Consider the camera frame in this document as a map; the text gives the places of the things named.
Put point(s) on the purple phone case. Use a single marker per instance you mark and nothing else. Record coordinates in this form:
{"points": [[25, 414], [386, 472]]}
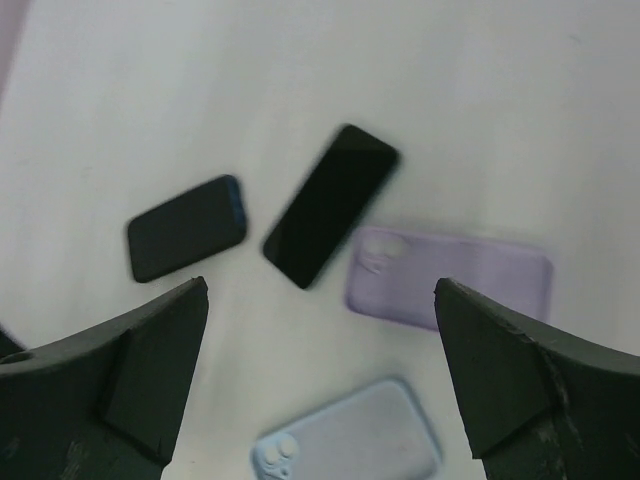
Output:
{"points": [[393, 274]]}

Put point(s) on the black phone case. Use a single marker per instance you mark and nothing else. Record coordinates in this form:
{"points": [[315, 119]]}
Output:
{"points": [[184, 230]]}

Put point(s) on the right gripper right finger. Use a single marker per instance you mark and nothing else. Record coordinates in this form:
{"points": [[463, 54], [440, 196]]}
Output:
{"points": [[537, 402]]}

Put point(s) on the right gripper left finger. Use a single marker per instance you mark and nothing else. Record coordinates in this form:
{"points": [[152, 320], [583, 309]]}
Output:
{"points": [[107, 402]]}

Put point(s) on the green-edged black phone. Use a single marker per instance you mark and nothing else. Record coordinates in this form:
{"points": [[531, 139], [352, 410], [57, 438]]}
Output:
{"points": [[348, 175]]}

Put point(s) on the blue-edged black phone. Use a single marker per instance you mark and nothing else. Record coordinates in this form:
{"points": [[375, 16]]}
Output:
{"points": [[237, 204]]}

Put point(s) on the light blue phone case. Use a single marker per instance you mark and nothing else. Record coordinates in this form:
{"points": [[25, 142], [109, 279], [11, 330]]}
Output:
{"points": [[377, 432]]}

